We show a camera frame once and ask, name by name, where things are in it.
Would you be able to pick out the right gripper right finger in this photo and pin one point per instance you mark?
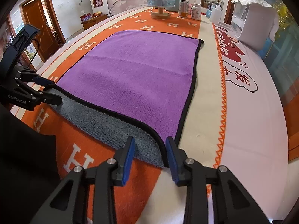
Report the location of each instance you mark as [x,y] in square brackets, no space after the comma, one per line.
[231,202]

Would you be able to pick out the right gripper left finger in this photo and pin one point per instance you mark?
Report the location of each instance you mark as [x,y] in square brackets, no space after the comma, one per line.
[68,203]

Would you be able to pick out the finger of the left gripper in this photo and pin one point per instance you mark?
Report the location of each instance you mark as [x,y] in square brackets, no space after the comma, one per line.
[44,97]
[45,81]

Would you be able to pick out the purple grey microfiber towel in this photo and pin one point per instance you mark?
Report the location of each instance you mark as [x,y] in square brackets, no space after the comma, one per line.
[134,83]

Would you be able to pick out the brown wooden door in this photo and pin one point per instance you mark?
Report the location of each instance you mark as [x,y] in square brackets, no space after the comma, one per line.
[41,14]

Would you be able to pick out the wooden tv cabinet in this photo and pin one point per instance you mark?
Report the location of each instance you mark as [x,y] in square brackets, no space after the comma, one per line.
[93,21]

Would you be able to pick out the wooden roll holder stand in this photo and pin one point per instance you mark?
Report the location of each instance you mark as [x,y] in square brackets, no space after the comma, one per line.
[160,14]

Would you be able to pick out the glass jar with metal lid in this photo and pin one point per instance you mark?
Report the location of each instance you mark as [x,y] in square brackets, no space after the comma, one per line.
[183,8]

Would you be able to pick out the white pill bottle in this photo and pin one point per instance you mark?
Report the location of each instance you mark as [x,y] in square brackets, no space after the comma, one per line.
[196,12]

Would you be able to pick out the white water dispenser appliance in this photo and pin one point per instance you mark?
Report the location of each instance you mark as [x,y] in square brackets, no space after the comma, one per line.
[252,25]

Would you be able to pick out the white plastic bottle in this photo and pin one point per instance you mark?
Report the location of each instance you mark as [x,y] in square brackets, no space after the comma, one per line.
[216,14]

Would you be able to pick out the white cloth on appliance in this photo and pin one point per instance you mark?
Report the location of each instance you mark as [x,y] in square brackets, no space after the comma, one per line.
[257,4]

